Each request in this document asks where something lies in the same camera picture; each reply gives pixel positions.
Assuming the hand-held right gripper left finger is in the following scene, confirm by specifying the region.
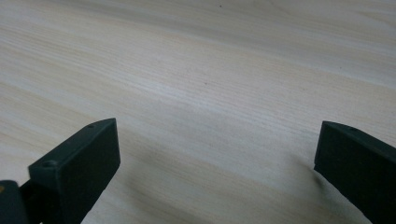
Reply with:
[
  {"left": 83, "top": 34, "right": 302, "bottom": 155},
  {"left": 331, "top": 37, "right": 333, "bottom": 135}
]
[{"left": 27, "top": 118, "right": 121, "bottom": 224}]

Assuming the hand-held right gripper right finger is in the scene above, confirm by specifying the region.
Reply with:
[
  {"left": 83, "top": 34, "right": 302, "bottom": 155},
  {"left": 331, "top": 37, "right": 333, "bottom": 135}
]
[{"left": 313, "top": 120, "right": 396, "bottom": 224}]

